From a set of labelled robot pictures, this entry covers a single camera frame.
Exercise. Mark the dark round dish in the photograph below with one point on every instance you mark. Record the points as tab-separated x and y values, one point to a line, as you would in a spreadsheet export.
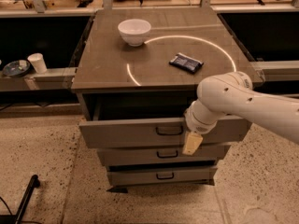
16	69

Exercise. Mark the grey side ledge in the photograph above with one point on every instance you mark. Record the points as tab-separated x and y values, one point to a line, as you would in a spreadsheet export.
52	79

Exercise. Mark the grey bottom drawer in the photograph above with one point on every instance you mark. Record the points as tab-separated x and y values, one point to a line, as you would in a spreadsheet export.
155	176

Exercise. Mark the dark blue snack packet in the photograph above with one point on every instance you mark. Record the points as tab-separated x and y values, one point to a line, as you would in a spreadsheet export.
186	63

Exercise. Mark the white ceramic bowl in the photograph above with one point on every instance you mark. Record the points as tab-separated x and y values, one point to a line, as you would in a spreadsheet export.
134	31

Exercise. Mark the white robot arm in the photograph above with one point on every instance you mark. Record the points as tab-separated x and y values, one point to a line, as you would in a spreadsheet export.
233	93

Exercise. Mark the grey drawer cabinet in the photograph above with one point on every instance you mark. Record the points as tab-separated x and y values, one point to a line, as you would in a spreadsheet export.
117	81

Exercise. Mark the grey drawer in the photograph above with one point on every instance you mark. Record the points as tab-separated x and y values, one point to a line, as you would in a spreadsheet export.
155	176
136	156
125	133

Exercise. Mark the black stand leg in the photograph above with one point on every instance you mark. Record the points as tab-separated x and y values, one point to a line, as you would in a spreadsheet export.
16	218

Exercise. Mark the grey top drawer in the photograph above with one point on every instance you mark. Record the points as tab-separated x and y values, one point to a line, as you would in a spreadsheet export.
125	133

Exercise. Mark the grey middle drawer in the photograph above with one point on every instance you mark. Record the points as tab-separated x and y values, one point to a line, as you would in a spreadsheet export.
136	156

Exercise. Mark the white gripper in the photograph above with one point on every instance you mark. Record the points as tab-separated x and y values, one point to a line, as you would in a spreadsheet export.
200	126

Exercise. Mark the white paper cup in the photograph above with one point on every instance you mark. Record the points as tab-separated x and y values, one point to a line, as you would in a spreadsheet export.
37	61

